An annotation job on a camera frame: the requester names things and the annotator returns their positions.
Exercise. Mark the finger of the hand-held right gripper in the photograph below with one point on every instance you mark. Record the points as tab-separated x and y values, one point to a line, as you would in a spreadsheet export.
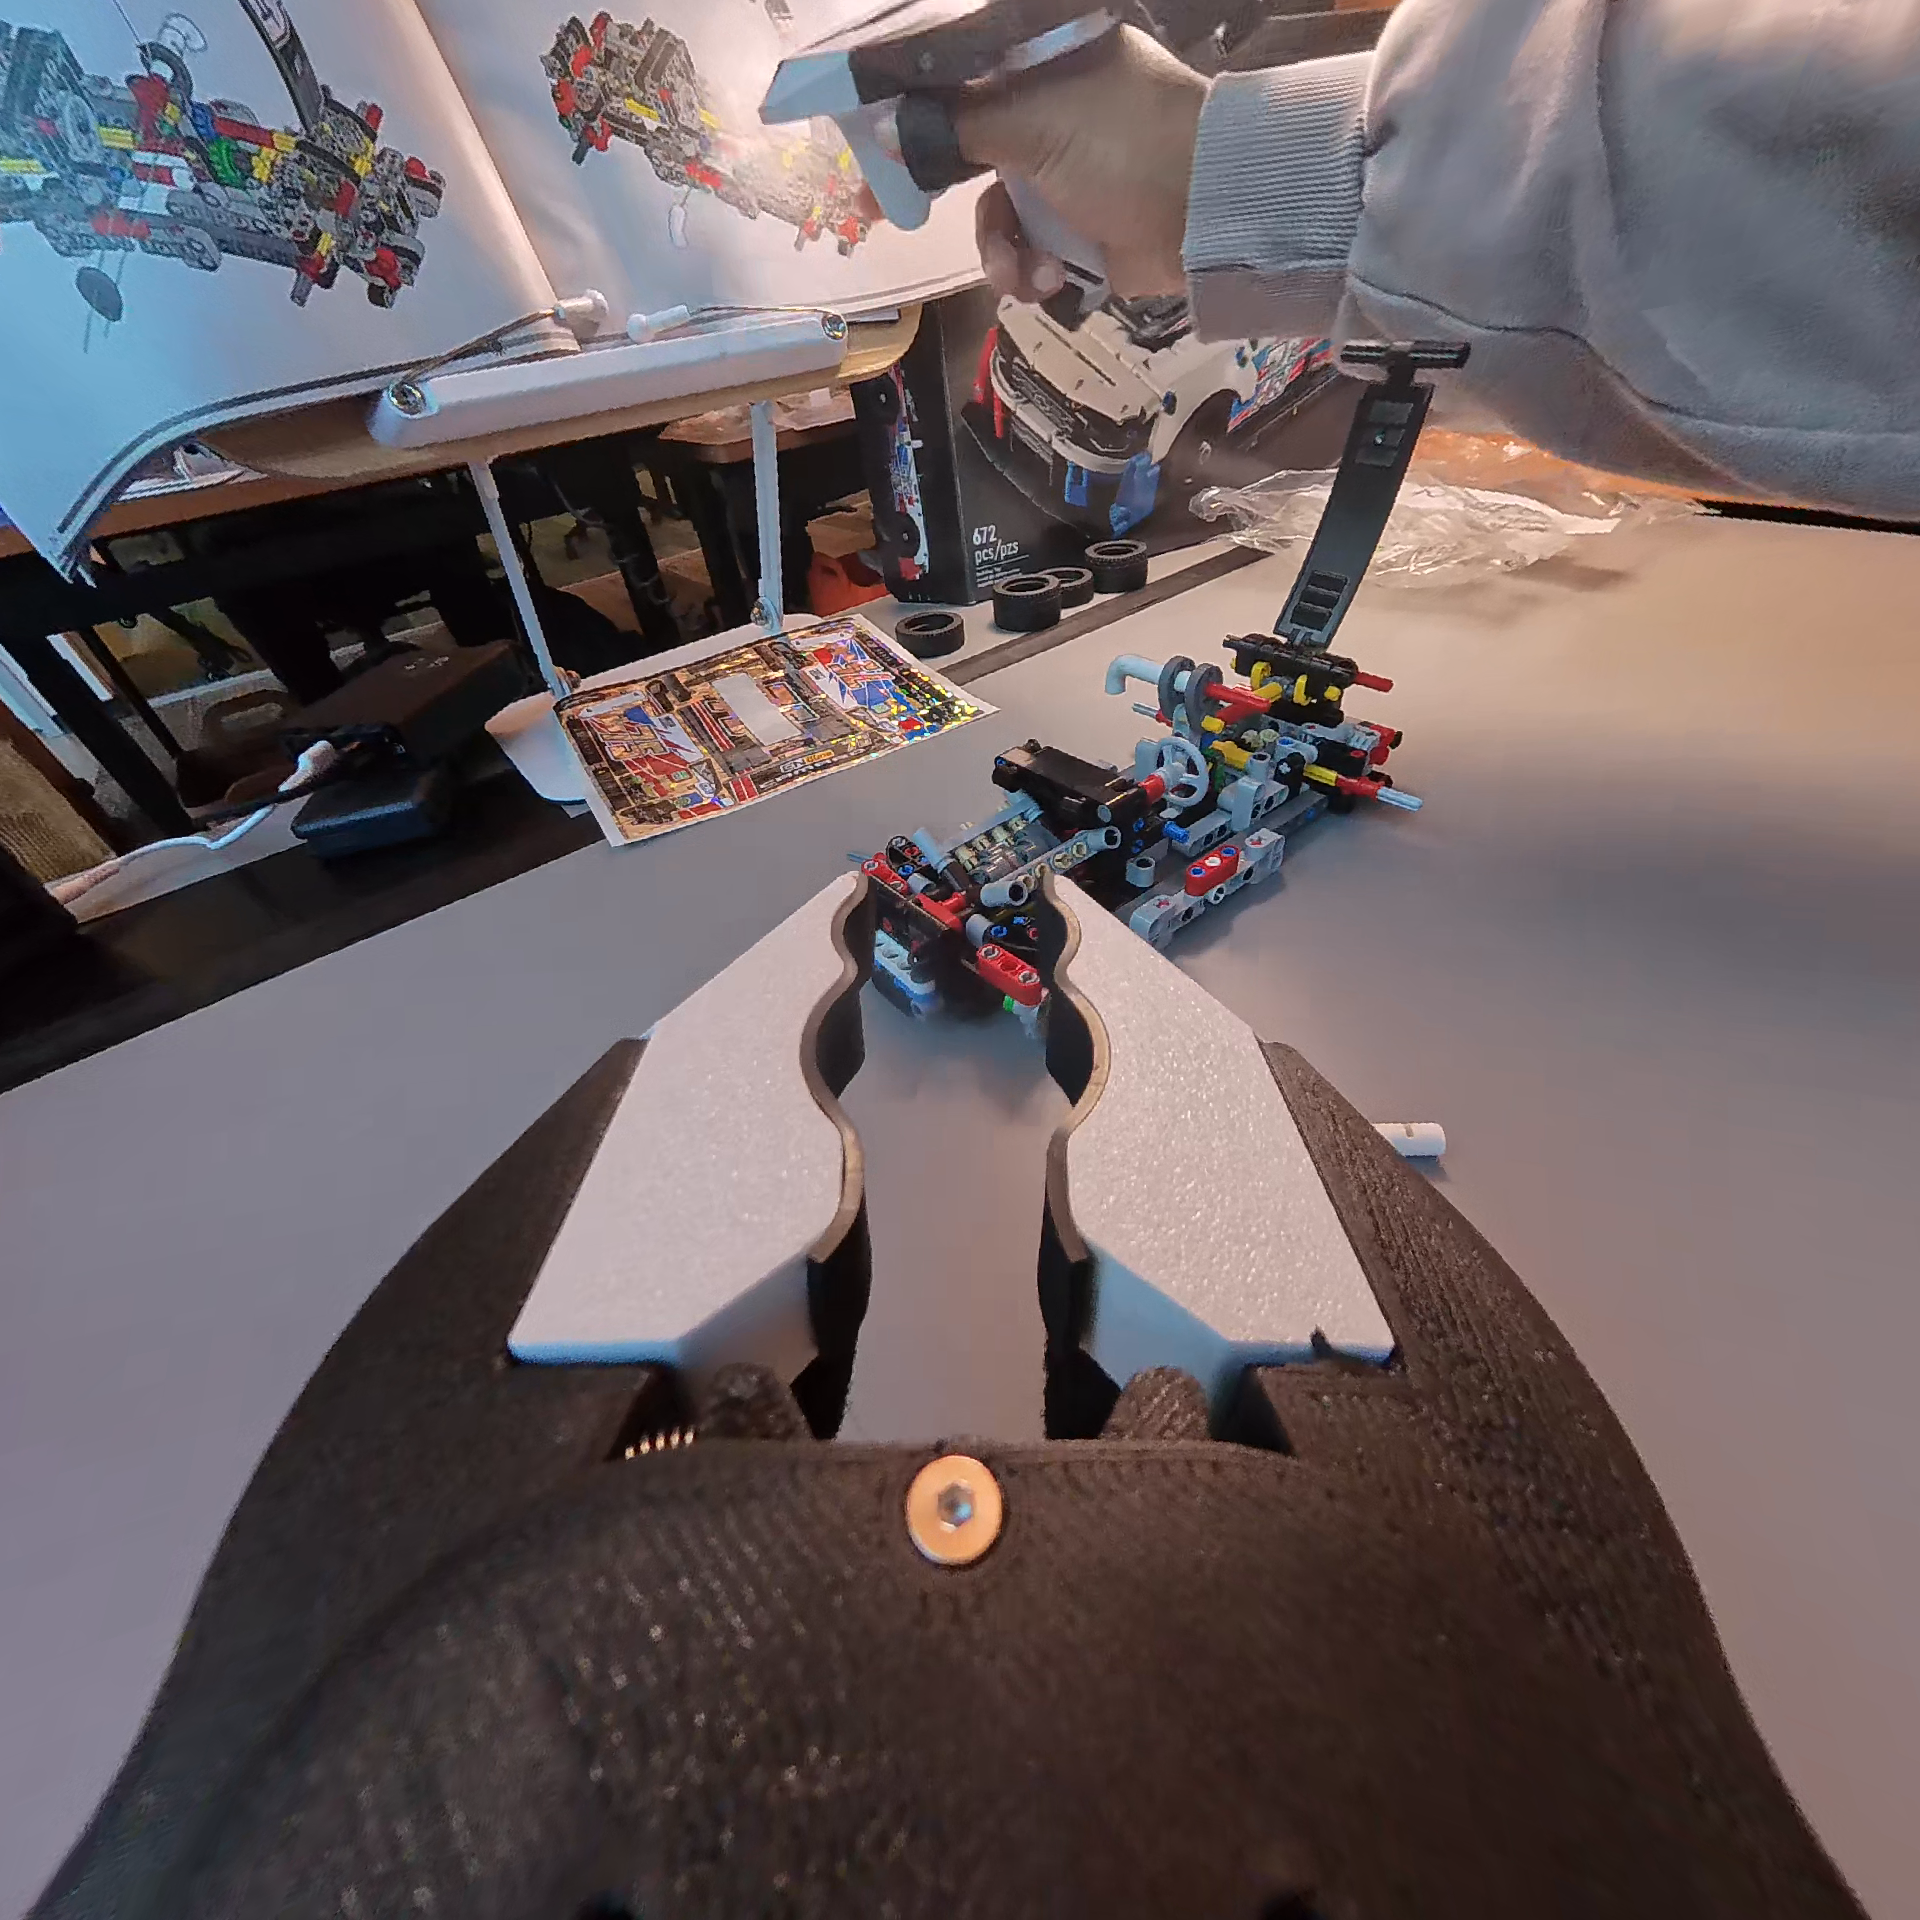
819	83

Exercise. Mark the lego instruction booklet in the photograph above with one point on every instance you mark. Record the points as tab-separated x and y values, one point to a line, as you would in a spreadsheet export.
452	150

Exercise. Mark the black power adapter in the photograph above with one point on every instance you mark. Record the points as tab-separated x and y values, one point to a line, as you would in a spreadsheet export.
375	810
436	699

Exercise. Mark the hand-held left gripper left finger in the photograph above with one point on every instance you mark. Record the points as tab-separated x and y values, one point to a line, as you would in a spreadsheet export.
705	1171

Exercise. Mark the small white lego piece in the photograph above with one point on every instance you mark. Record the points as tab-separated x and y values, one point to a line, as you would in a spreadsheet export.
1418	1138

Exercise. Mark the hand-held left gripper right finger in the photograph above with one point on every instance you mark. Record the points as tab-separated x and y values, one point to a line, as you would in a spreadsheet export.
1202	1186

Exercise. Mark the person's right forearm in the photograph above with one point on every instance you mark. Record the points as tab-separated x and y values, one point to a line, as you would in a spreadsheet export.
1577	195

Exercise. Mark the clear plastic bag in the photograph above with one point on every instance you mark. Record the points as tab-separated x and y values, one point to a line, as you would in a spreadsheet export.
1442	517

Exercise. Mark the black lego set box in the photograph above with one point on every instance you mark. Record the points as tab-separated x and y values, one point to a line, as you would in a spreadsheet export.
1051	452

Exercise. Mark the white wooden book stand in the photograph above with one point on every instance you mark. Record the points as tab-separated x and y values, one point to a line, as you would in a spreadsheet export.
601	375

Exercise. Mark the multicoloured lego car chassis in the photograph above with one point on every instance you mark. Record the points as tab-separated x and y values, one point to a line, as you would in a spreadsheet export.
1081	780

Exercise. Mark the holographic sticker sheet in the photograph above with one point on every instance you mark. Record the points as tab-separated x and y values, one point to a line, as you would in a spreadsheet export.
750	721

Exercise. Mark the person's right hand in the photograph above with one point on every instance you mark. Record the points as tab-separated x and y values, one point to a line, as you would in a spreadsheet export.
1095	150

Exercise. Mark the black rubber lego tyre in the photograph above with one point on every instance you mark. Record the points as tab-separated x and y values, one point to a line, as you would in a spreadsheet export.
932	646
1118	579
1081	594
1025	615

